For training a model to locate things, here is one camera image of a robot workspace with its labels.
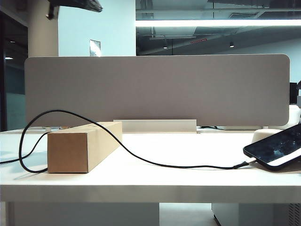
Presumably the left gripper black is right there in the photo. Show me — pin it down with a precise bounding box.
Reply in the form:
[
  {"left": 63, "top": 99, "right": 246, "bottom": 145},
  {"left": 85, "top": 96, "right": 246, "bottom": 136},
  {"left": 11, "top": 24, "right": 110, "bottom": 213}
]
[{"left": 46, "top": 0, "right": 104, "bottom": 19}]

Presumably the black charging cable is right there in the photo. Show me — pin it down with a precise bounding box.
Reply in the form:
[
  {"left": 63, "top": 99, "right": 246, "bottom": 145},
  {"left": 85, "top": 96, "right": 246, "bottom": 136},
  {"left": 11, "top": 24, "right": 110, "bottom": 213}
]
[{"left": 0, "top": 109, "right": 257, "bottom": 174}]

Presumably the black smartphone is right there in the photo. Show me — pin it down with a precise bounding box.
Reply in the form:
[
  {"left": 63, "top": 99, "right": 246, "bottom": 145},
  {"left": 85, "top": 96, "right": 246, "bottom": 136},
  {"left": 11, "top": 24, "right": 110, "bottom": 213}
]
[{"left": 243, "top": 122, "right": 301, "bottom": 171}]

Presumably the grey felt desk divider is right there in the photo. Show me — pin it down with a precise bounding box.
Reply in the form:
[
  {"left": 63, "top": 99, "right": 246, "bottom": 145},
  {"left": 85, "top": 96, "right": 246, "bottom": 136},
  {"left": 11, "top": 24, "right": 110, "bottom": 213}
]
[{"left": 24, "top": 54, "right": 290, "bottom": 129}]

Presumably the brown cardboard box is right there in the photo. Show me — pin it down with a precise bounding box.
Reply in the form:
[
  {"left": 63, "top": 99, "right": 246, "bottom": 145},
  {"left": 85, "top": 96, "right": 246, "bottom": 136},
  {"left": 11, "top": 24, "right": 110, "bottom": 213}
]
[{"left": 47, "top": 121, "right": 123, "bottom": 174}]

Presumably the long ceiling light strip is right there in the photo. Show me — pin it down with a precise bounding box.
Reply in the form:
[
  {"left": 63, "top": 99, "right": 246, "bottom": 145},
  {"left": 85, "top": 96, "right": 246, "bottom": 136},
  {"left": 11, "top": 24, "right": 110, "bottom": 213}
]
[{"left": 135, "top": 19, "right": 301, "bottom": 27}]

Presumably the grey desk leg panel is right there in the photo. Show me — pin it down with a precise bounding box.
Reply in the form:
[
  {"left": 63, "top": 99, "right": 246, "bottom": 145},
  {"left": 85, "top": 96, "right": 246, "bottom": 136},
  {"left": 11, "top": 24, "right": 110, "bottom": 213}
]
[{"left": 7, "top": 202, "right": 160, "bottom": 226}]

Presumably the beige pulp tray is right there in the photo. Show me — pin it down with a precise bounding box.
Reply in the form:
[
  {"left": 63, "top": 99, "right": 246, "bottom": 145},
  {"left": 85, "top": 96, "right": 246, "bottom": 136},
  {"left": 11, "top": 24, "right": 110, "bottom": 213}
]
[{"left": 253, "top": 128, "right": 283, "bottom": 144}]

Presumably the black monitor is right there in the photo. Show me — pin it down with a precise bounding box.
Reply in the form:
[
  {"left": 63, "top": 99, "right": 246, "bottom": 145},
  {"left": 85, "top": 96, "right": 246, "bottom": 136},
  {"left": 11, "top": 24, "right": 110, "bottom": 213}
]
[{"left": 289, "top": 80, "right": 301, "bottom": 104}]

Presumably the framed wall poster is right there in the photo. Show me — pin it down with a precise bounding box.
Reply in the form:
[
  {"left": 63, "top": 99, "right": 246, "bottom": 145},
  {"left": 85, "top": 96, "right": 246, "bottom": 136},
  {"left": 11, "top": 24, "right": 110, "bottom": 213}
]
[{"left": 89, "top": 39, "right": 101, "bottom": 57}]

